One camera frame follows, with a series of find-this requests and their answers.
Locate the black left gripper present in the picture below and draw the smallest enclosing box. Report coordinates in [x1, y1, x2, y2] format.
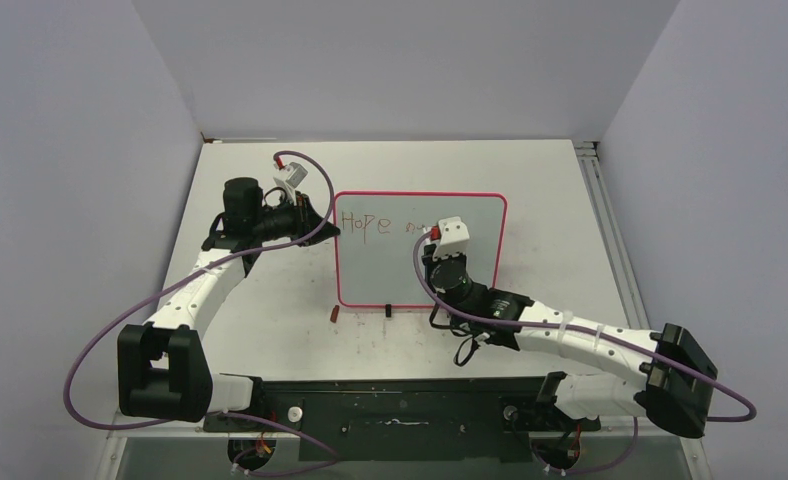
[251, 191, 339, 247]

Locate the pink framed whiteboard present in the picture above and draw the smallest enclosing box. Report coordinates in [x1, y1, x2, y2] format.
[333, 191, 508, 308]

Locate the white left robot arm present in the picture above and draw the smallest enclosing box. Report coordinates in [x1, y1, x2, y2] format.
[117, 177, 340, 431]

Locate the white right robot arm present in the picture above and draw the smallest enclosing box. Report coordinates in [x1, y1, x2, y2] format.
[421, 245, 718, 439]

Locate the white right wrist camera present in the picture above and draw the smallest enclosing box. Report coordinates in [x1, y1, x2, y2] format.
[430, 216, 470, 261]

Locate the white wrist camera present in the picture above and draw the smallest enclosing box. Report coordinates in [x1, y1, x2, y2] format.
[430, 216, 470, 261]
[273, 159, 308, 205]

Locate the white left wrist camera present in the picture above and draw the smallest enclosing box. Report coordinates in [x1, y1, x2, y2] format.
[273, 159, 308, 205]

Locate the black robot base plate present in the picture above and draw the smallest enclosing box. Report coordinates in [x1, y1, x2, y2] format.
[204, 377, 601, 462]

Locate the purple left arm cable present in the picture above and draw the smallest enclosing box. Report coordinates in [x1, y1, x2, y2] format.
[62, 150, 341, 478]

